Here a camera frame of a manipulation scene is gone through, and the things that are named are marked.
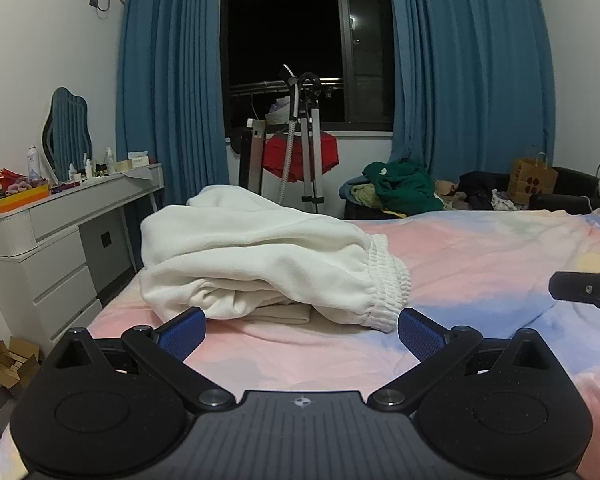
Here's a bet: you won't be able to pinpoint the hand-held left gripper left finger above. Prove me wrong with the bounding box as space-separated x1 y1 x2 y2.
42 306 238 413

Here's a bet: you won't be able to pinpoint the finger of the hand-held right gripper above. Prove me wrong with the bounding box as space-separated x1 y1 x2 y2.
549 271 600 316

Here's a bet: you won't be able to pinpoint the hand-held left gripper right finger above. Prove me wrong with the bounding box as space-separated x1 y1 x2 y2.
366 307 558 413

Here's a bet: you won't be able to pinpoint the white sweatpants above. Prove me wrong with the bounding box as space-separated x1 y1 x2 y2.
140 185 411 333

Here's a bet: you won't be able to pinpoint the black clothes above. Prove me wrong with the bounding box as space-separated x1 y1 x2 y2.
457 171 511 211

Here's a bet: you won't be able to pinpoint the green clothes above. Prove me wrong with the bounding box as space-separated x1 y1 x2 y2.
364 159 445 217

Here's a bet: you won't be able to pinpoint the pastel bed blanket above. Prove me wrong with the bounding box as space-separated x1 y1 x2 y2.
0 200 600 480

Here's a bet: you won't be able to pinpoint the cream garment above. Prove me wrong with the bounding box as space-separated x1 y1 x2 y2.
247 304 313 326

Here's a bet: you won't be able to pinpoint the black sofa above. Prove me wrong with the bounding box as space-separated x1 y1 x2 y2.
345 166 600 221

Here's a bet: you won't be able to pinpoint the brown paper bag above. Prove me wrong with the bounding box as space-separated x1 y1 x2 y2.
509 145 559 206

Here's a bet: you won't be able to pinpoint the white dressing table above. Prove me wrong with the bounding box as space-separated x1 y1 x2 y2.
0 162 165 356

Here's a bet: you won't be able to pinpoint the beige cloth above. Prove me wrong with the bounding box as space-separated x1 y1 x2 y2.
432 179 462 211

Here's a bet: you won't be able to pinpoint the yellow-green cloth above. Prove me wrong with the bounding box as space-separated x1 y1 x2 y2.
352 185 381 208

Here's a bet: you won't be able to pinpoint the blue cloth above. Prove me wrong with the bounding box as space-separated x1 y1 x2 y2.
340 175 375 206

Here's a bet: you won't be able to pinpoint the cardboard box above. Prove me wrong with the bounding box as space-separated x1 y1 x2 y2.
0 336 43 397

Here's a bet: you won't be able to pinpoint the red cloth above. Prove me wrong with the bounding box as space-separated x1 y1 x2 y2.
262 131 341 183

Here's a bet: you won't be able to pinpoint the garment steamer stand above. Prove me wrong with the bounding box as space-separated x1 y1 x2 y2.
279 64 327 213

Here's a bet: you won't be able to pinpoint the orange tray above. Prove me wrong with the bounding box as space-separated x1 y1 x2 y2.
0 185 50 212

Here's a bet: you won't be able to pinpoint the wavy vanity mirror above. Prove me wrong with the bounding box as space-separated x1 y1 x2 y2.
40 87 94 183

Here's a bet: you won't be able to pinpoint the white hanging cloth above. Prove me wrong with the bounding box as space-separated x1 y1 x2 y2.
267 97 293 123

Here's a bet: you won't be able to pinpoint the blue curtain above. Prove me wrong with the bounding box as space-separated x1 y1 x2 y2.
116 0 231 273
387 0 556 181

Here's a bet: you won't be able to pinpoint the dark window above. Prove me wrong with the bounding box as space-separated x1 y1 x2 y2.
220 0 395 133

